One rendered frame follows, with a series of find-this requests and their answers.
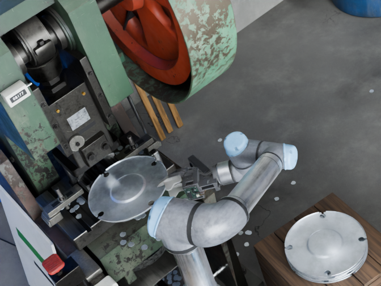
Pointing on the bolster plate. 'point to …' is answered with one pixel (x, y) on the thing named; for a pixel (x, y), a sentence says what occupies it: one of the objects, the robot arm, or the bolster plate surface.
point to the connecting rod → (40, 52)
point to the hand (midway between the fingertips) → (161, 184)
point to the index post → (155, 155)
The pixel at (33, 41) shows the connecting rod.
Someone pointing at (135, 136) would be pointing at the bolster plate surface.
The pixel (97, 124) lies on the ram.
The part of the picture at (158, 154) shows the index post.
